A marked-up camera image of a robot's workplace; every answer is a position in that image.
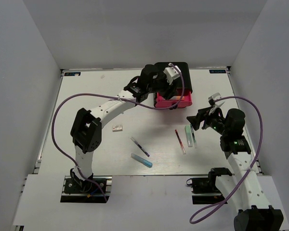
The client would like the blue capped highlighter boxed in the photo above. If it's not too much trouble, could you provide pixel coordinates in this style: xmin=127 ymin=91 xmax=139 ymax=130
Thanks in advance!
xmin=131 ymin=153 xmax=153 ymax=168

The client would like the green capped highlighter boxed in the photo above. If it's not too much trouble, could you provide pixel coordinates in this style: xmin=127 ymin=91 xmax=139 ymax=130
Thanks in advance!
xmin=184 ymin=125 xmax=193 ymax=147

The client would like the right blue label sticker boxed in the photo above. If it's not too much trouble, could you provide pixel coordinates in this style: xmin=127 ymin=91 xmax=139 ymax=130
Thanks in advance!
xmin=209 ymin=69 xmax=227 ymax=74

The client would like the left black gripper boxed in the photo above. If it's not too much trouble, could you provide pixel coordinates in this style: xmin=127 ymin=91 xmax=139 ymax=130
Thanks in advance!
xmin=147 ymin=69 xmax=179 ymax=101

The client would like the white eraser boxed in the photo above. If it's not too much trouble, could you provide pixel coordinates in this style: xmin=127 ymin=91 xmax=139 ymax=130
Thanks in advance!
xmin=112 ymin=124 xmax=123 ymax=132

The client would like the orange capped highlighter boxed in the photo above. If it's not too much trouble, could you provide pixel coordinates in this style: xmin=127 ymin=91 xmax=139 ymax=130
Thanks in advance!
xmin=171 ymin=96 xmax=184 ymax=101

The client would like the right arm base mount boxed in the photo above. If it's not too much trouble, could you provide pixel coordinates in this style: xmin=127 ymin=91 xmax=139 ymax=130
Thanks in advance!
xmin=186 ymin=167 xmax=232 ymax=205

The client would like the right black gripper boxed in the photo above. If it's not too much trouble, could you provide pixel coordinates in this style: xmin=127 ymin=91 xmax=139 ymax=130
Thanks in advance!
xmin=187 ymin=105 xmax=229 ymax=135

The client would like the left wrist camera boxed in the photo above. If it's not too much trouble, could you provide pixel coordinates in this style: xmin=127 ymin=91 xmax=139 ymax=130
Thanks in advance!
xmin=163 ymin=63 xmax=182 ymax=85

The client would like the purple cable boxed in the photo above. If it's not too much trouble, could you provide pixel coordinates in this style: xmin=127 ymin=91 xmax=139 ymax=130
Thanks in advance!
xmin=189 ymin=96 xmax=264 ymax=224
xmin=52 ymin=63 xmax=185 ymax=202

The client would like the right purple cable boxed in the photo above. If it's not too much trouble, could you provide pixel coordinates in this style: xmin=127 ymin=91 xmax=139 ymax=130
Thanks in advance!
xmin=189 ymin=96 xmax=264 ymax=224

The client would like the left blue label sticker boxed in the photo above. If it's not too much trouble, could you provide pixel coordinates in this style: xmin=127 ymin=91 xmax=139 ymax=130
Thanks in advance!
xmin=64 ymin=72 xmax=81 ymax=77

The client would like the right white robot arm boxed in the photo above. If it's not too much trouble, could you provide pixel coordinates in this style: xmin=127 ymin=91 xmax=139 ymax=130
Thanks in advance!
xmin=187 ymin=107 xmax=284 ymax=231

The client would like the purple pen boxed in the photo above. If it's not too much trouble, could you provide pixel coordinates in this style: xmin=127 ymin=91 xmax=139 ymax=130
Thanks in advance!
xmin=131 ymin=137 xmax=150 ymax=157

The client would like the blue label sticker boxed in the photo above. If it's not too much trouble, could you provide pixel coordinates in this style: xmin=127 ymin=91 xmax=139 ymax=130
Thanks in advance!
xmin=64 ymin=72 xmax=81 ymax=77
xmin=209 ymin=69 xmax=227 ymax=74

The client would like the black drawer cabinet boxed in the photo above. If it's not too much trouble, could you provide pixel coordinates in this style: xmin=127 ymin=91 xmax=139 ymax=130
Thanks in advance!
xmin=153 ymin=62 xmax=193 ymax=110

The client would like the red pen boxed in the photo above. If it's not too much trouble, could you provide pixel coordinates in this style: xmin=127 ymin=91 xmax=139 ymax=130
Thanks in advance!
xmin=174 ymin=129 xmax=186 ymax=154

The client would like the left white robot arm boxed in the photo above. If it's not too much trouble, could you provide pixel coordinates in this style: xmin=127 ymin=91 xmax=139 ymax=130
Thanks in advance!
xmin=70 ymin=63 xmax=183 ymax=192

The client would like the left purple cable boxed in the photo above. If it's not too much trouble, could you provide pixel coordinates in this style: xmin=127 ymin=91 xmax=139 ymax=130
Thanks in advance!
xmin=52 ymin=63 xmax=185 ymax=202

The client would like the pink drawer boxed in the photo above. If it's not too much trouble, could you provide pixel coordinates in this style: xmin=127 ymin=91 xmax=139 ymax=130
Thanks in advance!
xmin=154 ymin=101 xmax=192 ymax=110
xmin=154 ymin=88 xmax=192 ymax=105

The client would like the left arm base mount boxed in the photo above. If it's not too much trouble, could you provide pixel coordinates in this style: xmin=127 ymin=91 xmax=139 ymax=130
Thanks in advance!
xmin=60 ymin=176 xmax=112 ymax=204

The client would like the dark green pen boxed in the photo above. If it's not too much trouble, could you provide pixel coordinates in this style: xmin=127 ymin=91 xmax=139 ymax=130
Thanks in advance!
xmin=190 ymin=124 xmax=197 ymax=148

